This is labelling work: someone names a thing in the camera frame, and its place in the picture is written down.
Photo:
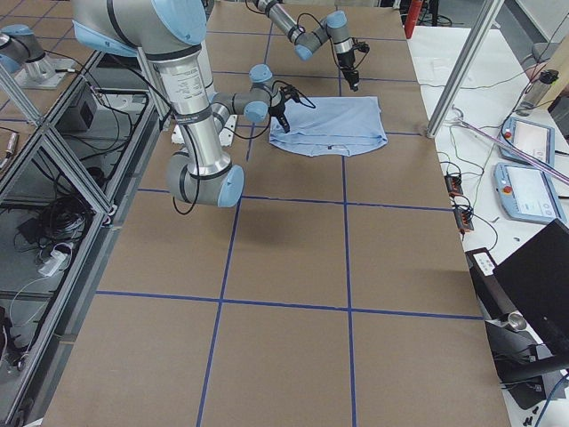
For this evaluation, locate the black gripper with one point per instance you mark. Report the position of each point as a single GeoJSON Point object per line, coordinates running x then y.
{"type": "Point", "coordinates": [278, 108]}
{"type": "Point", "coordinates": [345, 60]}

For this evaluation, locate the light blue t-shirt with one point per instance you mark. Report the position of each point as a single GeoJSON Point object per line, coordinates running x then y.
{"type": "Point", "coordinates": [343, 126]}

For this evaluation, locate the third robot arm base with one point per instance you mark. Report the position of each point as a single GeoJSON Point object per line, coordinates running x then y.
{"type": "Point", "coordinates": [27, 61]}

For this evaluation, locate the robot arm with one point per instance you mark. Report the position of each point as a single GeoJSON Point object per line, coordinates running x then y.
{"type": "Point", "coordinates": [171, 33]}
{"type": "Point", "coordinates": [309, 34]}

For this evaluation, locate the red fire extinguisher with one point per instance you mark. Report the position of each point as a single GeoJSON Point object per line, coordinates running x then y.
{"type": "Point", "coordinates": [412, 17]}

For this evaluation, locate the orange connector block far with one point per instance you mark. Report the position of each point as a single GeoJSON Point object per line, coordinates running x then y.
{"type": "Point", "coordinates": [453, 183]}

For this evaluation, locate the orange connector block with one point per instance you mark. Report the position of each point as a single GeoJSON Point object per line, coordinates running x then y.
{"type": "Point", "coordinates": [463, 216]}
{"type": "Point", "coordinates": [453, 183]}

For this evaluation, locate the orange connector block near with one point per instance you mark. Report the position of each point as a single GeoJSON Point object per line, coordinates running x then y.
{"type": "Point", "coordinates": [463, 216]}

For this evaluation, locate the water bottle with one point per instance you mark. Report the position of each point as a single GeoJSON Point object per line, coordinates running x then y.
{"type": "Point", "coordinates": [536, 92]}

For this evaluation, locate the blue teach pendant far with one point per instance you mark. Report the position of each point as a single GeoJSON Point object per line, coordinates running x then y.
{"type": "Point", "coordinates": [534, 139]}

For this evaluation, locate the blue teach pendant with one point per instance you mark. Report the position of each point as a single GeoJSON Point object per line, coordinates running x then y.
{"type": "Point", "coordinates": [527, 194]}
{"type": "Point", "coordinates": [534, 139]}

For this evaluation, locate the blue teach pendant near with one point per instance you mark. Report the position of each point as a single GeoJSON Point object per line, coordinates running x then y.
{"type": "Point", "coordinates": [527, 194]}

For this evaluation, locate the white power strip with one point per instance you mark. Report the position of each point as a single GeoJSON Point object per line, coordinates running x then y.
{"type": "Point", "coordinates": [54, 263]}

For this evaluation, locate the black laptop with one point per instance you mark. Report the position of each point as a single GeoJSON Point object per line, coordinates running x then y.
{"type": "Point", "coordinates": [533, 281]}

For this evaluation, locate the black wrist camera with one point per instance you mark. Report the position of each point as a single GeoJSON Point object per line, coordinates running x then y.
{"type": "Point", "coordinates": [290, 92]}
{"type": "Point", "coordinates": [360, 46]}

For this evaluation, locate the aluminium frame post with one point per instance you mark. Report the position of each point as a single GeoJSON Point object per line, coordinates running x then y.
{"type": "Point", "coordinates": [472, 45]}

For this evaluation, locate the aluminium frame rail structure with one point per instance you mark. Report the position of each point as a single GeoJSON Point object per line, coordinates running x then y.
{"type": "Point", "coordinates": [68, 185]}

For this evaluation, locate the black camera stand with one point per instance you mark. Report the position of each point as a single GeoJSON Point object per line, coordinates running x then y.
{"type": "Point", "coordinates": [529, 371]}

